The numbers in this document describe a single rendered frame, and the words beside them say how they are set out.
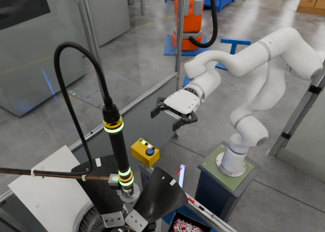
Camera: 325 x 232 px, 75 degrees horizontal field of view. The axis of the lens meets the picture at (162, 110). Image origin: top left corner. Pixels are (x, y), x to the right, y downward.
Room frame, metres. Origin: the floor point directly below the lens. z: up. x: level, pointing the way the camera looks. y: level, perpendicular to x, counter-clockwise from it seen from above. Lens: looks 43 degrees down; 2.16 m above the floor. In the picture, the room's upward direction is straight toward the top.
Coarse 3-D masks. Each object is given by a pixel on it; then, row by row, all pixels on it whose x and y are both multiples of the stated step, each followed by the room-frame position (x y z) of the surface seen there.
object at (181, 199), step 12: (156, 168) 0.57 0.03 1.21; (156, 180) 0.51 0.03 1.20; (168, 180) 0.51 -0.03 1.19; (144, 192) 0.45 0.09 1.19; (156, 192) 0.45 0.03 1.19; (168, 192) 0.46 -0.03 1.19; (180, 192) 0.46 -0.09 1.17; (144, 204) 0.40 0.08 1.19; (156, 204) 0.40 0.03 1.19; (168, 204) 0.40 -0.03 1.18; (180, 204) 0.41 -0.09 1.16; (144, 216) 0.35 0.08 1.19; (156, 216) 0.35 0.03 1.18
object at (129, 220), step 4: (132, 212) 0.37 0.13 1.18; (136, 212) 0.37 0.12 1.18; (128, 216) 0.35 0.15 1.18; (132, 216) 0.35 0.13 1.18; (136, 216) 0.35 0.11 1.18; (140, 216) 0.35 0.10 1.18; (128, 220) 0.33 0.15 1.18; (132, 220) 0.33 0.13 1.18; (140, 220) 0.33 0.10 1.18; (144, 220) 0.33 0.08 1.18; (128, 224) 0.32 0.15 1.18; (132, 224) 0.32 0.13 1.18; (136, 224) 0.32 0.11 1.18; (144, 224) 0.32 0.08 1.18; (132, 228) 0.30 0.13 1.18; (136, 228) 0.30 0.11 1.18; (140, 228) 0.30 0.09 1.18
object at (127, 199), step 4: (112, 176) 0.34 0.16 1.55; (112, 180) 0.32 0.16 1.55; (112, 184) 0.32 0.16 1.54; (116, 184) 0.32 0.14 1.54; (112, 188) 0.31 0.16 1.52; (116, 188) 0.31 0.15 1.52; (120, 188) 0.32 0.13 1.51; (136, 188) 0.34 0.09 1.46; (120, 192) 0.32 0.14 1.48; (124, 192) 0.33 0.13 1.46; (136, 192) 0.33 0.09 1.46; (120, 196) 0.31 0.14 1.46; (124, 196) 0.31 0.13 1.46; (128, 196) 0.31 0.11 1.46; (132, 196) 0.31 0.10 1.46; (136, 196) 0.31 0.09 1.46; (124, 200) 0.30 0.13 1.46; (128, 200) 0.30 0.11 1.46; (132, 200) 0.30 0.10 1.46
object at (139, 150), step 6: (138, 144) 0.83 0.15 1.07; (144, 144) 0.83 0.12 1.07; (132, 150) 0.80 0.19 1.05; (138, 150) 0.78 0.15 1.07; (144, 150) 0.78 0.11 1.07; (156, 150) 0.78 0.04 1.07; (138, 156) 0.76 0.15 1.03; (144, 156) 0.74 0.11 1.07; (150, 156) 0.74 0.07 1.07; (156, 156) 0.76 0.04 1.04; (144, 162) 0.73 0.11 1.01; (150, 162) 0.72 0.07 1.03
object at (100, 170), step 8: (104, 160) 0.47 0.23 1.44; (112, 160) 0.47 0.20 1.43; (80, 168) 0.44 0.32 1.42; (96, 168) 0.45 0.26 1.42; (104, 168) 0.45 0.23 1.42; (112, 168) 0.45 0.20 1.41; (80, 184) 0.41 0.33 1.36; (88, 184) 0.40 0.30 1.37; (96, 184) 0.40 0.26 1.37; (104, 184) 0.40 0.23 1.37; (88, 192) 0.38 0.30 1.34; (96, 192) 0.38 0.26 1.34; (104, 192) 0.38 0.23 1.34; (112, 192) 0.38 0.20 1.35; (96, 200) 0.36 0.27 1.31; (104, 200) 0.36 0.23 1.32; (112, 200) 0.36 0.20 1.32; (120, 200) 0.36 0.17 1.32; (96, 208) 0.35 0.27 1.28; (104, 208) 0.34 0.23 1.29; (112, 208) 0.34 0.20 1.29; (120, 208) 0.34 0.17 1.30
